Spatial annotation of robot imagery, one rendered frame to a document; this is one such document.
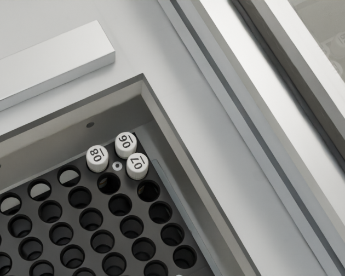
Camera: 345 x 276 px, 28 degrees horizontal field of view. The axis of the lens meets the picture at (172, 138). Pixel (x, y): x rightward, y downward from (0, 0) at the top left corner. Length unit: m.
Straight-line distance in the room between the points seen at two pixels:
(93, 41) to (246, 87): 0.09
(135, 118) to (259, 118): 0.15
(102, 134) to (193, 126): 0.11
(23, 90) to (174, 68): 0.08
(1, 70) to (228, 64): 0.11
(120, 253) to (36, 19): 0.14
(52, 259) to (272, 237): 0.12
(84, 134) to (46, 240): 0.09
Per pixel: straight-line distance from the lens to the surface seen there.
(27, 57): 0.36
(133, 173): 0.38
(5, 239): 0.39
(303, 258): 0.35
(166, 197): 0.39
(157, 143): 0.47
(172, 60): 0.37
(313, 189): 0.31
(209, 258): 0.44
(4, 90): 0.35
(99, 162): 0.38
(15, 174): 0.45
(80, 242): 0.38
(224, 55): 0.33
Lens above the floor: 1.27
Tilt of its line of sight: 67 degrees down
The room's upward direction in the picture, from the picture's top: 11 degrees clockwise
